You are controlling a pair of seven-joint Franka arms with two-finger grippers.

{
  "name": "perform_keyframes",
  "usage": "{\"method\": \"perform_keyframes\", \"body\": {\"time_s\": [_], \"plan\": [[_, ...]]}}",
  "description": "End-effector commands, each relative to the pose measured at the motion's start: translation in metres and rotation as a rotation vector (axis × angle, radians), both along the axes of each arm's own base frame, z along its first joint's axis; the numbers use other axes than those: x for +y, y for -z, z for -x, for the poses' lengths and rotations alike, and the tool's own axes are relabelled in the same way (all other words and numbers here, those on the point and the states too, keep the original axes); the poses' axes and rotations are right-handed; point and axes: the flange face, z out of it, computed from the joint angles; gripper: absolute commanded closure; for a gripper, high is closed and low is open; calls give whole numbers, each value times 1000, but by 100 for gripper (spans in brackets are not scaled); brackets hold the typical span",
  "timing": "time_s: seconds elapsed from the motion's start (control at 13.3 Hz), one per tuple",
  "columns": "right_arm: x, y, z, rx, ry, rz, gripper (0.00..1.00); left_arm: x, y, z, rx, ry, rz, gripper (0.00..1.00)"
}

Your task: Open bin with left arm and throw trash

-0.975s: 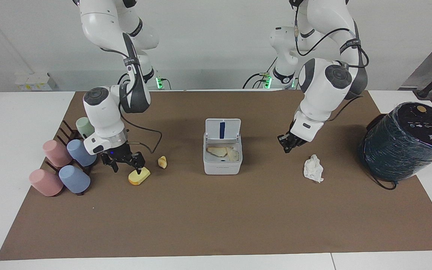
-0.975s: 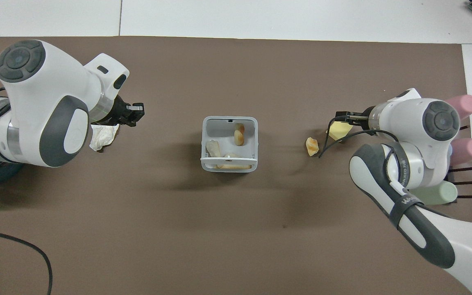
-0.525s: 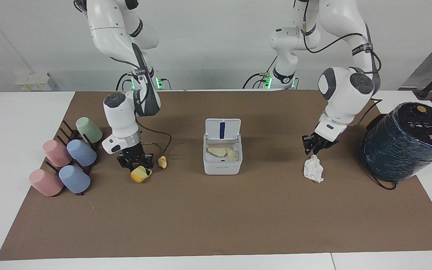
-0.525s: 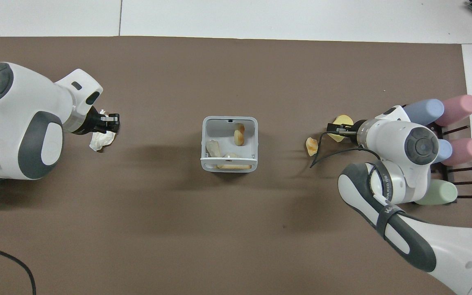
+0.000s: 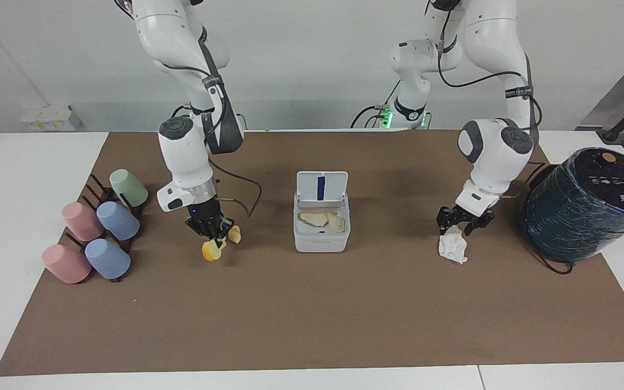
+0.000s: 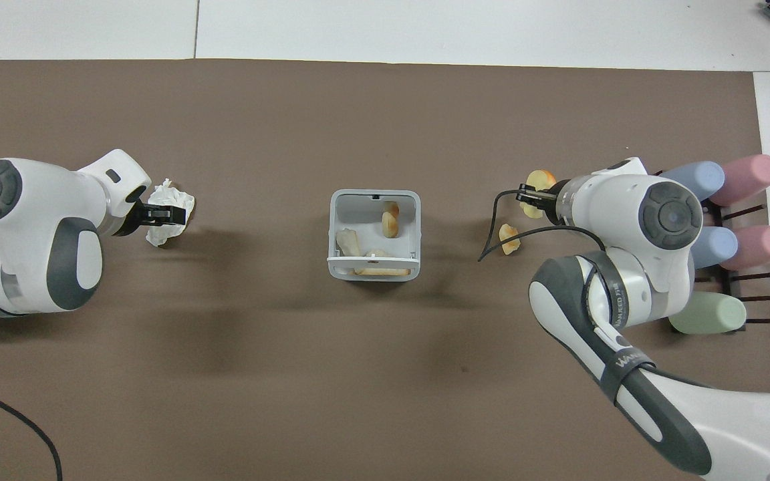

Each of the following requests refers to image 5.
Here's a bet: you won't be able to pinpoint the blue cup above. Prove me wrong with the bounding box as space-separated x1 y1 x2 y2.
96 201 141 242
84 238 132 281

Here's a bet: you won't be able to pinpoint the crumpled white tissue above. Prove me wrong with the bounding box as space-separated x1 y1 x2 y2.
438 224 469 265

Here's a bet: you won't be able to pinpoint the small white lidded bin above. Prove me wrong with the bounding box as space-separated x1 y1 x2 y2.
293 171 352 254

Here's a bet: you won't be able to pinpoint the dark round wrapped bin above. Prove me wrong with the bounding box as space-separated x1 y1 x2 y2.
517 147 624 264

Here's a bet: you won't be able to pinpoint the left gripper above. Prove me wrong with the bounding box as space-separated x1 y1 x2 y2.
435 203 496 237

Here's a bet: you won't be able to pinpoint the pink cup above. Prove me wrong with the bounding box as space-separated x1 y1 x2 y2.
61 201 105 242
41 243 93 285

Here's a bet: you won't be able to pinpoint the pale peel scraps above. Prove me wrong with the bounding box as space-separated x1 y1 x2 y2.
298 211 347 234

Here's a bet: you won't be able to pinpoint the dark brown cup rack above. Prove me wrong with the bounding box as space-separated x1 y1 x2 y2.
65 173 148 284

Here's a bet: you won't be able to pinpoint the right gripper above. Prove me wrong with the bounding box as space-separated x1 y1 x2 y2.
185 196 236 241

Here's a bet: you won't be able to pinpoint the green cup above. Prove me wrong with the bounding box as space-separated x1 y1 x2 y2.
109 168 150 208

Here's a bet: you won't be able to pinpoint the black cable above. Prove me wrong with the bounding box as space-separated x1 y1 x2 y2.
530 245 575 276
437 24 514 88
209 159 263 219
350 80 402 129

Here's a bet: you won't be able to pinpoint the white cardboard box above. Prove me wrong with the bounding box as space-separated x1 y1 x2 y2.
21 105 83 133

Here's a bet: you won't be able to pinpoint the large yellow fruit peel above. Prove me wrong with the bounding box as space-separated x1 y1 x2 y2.
201 237 228 262

